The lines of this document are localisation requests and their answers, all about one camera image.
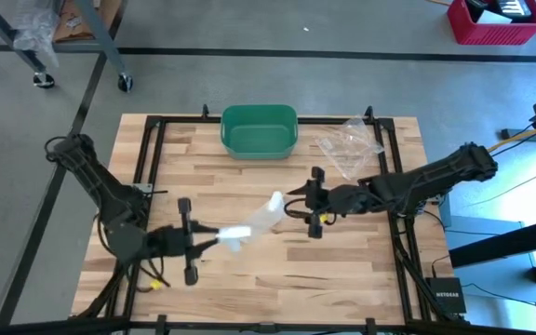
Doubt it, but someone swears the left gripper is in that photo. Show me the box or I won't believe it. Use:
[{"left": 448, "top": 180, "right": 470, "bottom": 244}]
[{"left": 148, "top": 197, "right": 221, "bottom": 287}]

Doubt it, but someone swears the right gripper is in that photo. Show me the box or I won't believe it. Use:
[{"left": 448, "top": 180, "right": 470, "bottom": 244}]
[{"left": 286, "top": 166, "right": 344, "bottom": 240}]

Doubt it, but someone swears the black Netgear network switch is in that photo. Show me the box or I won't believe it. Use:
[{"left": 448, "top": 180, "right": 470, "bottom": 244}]
[{"left": 424, "top": 276, "right": 468, "bottom": 315}]

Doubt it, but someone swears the brown cardboard box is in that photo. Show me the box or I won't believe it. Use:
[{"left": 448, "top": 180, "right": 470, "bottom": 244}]
[{"left": 53, "top": 0, "right": 125, "bottom": 43}]

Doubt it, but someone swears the red plastic crate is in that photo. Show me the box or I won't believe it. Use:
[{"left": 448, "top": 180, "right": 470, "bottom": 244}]
[{"left": 446, "top": 0, "right": 536, "bottom": 47}]

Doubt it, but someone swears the green plastic basket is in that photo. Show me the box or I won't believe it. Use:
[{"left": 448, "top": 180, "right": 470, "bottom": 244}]
[{"left": 220, "top": 103, "right": 300, "bottom": 162}]

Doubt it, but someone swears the crumpled clear plastic wrap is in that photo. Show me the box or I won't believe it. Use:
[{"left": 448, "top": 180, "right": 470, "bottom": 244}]
[{"left": 14, "top": 0, "right": 62, "bottom": 66}]

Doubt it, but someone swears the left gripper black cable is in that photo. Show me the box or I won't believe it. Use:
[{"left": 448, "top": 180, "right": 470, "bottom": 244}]
[{"left": 95, "top": 222, "right": 172, "bottom": 294}]

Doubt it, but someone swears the grey metal wheeled cart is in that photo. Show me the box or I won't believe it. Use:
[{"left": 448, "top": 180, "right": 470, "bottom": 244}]
[{"left": 0, "top": 0, "right": 135, "bottom": 92}]

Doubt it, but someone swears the long clear plastic bag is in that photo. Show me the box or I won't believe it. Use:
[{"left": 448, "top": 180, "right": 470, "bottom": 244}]
[{"left": 216, "top": 197, "right": 286, "bottom": 253}]

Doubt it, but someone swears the black metal stand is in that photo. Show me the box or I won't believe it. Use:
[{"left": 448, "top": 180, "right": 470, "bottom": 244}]
[{"left": 449, "top": 100, "right": 536, "bottom": 335}]

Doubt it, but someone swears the black electronic device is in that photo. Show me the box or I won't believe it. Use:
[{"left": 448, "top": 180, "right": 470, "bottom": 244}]
[{"left": 463, "top": 0, "right": 536, "bottom": 23}]

